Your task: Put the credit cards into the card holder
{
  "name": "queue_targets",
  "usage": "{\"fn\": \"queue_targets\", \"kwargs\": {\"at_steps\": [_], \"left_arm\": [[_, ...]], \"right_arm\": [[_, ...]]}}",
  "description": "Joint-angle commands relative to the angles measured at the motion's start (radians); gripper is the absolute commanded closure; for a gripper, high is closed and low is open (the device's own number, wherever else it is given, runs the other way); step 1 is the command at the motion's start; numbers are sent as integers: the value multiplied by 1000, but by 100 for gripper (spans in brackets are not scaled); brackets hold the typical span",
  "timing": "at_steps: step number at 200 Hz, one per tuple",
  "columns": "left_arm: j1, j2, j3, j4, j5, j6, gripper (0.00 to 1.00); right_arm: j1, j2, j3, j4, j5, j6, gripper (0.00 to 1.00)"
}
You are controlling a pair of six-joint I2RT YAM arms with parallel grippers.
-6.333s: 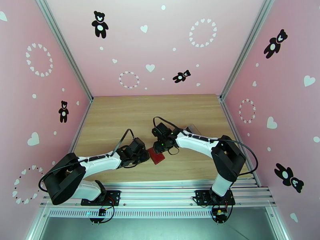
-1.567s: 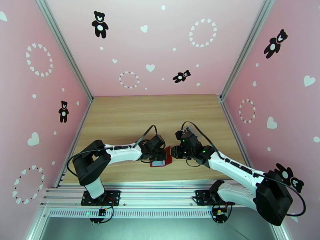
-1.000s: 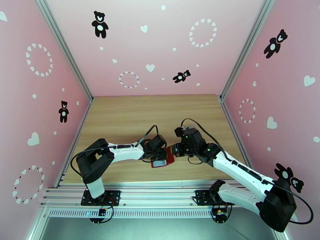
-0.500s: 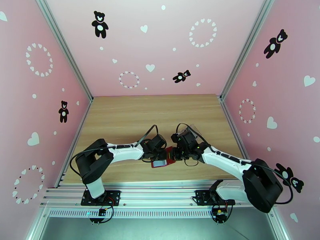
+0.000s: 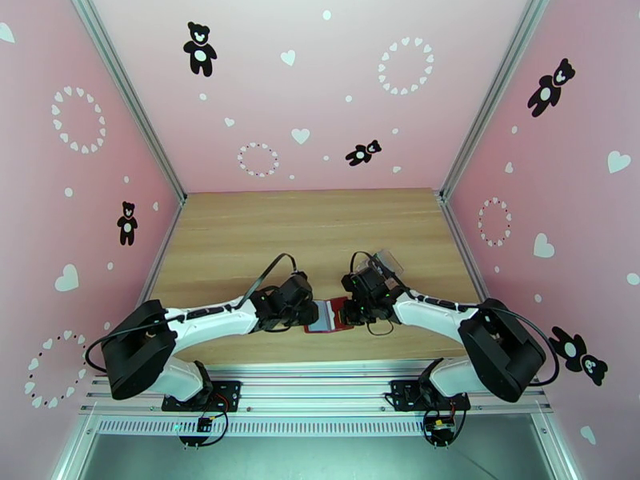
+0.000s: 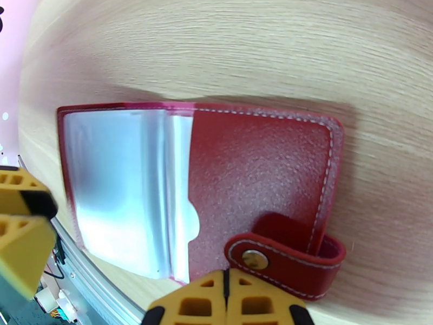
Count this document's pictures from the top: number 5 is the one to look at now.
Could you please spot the red leather card holder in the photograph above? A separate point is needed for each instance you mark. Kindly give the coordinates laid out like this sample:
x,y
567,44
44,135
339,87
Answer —
x,y
330,323

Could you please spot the clear plastic card box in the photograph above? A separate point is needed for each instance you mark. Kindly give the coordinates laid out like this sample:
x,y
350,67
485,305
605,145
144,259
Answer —
x,y
392,261

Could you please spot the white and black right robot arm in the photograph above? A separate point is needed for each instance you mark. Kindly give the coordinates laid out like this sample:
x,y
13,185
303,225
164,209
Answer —
x,y
435,313

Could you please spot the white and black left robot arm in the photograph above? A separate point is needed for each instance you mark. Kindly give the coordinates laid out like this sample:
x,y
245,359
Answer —
x,y
210,323

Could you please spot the perforated metal strip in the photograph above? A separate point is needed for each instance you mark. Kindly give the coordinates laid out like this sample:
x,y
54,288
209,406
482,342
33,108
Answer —
x,y
300,427

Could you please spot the left base power wiring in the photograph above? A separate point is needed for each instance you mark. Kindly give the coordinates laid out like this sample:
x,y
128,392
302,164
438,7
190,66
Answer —
x,y
204,423

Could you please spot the base power wiring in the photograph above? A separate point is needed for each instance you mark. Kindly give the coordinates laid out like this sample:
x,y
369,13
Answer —
x,y
204,423
440,427

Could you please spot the right base power wiring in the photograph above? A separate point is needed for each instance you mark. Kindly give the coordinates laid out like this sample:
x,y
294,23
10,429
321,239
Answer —
x,y
440,427

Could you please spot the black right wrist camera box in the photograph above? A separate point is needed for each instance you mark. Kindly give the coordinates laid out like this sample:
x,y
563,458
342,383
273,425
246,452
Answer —
x,y
349,282

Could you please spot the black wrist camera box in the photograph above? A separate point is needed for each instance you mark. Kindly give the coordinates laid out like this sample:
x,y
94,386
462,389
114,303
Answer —
x,y
299,275
349,282

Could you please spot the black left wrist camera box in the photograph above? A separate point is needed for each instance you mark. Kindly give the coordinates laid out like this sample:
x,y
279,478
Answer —
x,y
299,275

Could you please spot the aluminium front frame rail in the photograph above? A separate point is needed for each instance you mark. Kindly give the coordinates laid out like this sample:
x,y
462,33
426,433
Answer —
x,y
310,388

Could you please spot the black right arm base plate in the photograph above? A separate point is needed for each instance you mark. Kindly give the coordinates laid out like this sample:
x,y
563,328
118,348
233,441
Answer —
x,y
402,393

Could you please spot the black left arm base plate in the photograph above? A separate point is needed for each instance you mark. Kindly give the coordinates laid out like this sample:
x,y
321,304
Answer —
x,y
225,393

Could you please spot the aluminium frame post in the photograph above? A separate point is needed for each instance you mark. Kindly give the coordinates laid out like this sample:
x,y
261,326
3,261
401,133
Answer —
x,y
125,88
492,93

